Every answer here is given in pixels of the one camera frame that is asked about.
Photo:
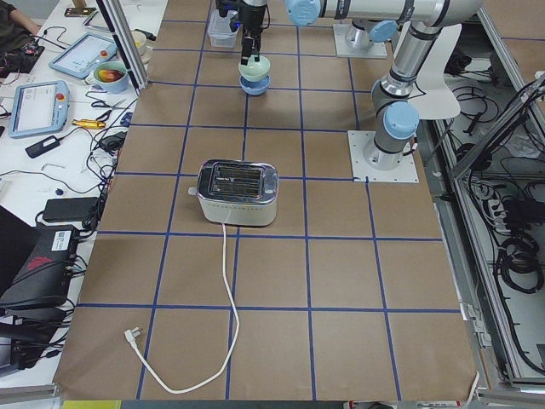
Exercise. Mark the white chair back panel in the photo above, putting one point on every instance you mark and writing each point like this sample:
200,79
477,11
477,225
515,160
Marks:
434,100

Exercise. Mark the black scissors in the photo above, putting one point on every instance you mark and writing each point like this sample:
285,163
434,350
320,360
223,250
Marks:
107,105

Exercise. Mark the smartphone on desk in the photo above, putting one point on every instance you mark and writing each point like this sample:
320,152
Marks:
79,12

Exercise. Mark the clear plastic food container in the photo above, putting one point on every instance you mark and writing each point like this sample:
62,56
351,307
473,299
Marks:
219,33

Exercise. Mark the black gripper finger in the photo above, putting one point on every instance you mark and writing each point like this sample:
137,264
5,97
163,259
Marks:
257,48
246,50

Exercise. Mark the small black device on desk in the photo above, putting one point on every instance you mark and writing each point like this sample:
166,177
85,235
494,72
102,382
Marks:
41,147

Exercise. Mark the silver white toaster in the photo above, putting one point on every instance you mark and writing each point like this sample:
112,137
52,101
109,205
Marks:
237,192

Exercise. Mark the far blue teach pendant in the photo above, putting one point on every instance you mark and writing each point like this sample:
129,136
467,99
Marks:
84,55

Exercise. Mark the near blue teach pendant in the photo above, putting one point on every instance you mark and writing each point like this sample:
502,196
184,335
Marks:
39,109

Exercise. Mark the black power adapter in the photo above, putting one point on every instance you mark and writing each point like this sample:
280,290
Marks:
69,210

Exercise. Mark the green bowl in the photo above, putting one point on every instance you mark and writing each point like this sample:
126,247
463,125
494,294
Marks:
256,68

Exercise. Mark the blue bowl with fruit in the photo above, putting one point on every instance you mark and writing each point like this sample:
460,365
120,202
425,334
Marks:
111,76

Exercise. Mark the gold yellow tool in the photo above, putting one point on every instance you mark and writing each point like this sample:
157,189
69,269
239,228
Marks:
89,124

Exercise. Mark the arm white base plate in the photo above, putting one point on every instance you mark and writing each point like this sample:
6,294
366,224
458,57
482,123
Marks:
372,165
377,51

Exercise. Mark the cream bowl with lemon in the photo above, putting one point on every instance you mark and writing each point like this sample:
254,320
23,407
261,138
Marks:
143,48

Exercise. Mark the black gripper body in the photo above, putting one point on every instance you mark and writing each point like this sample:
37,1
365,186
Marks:
251,19

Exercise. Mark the blue teach pendant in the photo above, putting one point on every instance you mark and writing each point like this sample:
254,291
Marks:
39,109
84,55

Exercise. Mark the aluminium frame post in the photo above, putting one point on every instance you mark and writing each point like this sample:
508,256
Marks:
118,26

